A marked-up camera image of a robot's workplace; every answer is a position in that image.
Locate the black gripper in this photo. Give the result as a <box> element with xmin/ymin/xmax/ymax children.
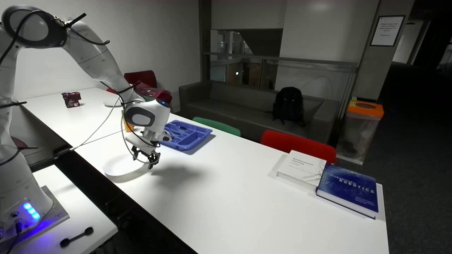
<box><xmin>130</xmin><ymin>135</ymin><xmax>162</xmax><ymax>170</ymax></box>

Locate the blue plastic cutlery tray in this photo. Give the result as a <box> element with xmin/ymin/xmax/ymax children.
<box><xmin>161</xmin><ymin>118</ymin><xmax>217</xmax><ymax>155</ymax></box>

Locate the dark red chair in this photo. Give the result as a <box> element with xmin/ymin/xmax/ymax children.
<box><xmin>123</xmin><ymin>69</ymin><xmax>174</xmax><ymax>105</ymax></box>

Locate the green chair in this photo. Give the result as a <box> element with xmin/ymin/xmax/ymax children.
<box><xmin>192</xmin><ymin>115</ymin><xmax>243</xmax><ymax>138</ymax></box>

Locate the small red packet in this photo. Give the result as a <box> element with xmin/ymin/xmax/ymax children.
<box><xmin>61</xmin><ymin>90</ymin><xmax>83</xmax><ymax>108</ymax></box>

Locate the bright red chair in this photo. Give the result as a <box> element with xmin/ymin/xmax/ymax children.
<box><xmin>260</xmin><ymin>129</ymin><xmax>337</xmax><ymax>165</ymax></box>

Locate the black backpack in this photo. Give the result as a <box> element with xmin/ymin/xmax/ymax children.
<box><xmin>271</xmin><ymin>86</ymin><xmax>306</xmax><ymax>125</ymax></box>

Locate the white book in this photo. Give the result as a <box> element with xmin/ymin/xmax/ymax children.
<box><xmin>268</xmin><ymin>149</ymin><xmax>327</xmax><ymax>190</ymax></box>

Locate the glass metal balustrade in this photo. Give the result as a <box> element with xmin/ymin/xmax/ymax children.
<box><xmin>202</xmin><ymin>49</ymin><xmax>360</xmax><ymax>96</ymax></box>

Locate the blue book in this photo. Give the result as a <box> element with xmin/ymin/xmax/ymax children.
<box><xmin>315</xmin><ymin>163</ymin><xmax>380</xmax><ymax>220</ymax></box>

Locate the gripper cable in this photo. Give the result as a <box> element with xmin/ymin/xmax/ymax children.
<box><xmin>69</xmin><ymin>93</ymin><xmax>130</xmax><ymax>152</ymax></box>

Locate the black dumbbell shaped handle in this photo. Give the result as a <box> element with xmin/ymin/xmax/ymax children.
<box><xmin>59</xmin><ymin>225</ymin><xmax>94</xmax><ymax>248</ymax></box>

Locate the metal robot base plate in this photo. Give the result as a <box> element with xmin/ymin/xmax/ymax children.
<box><xmin>0</xmin><ymin>184</ymin><xmax>70</xmax><ymax>247</ymax></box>

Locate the framed wall notice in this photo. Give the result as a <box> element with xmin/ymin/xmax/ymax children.
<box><xmin>368</xmin><ymin>14</ymin><xmax>407</xmax><ymax>48</ymax></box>

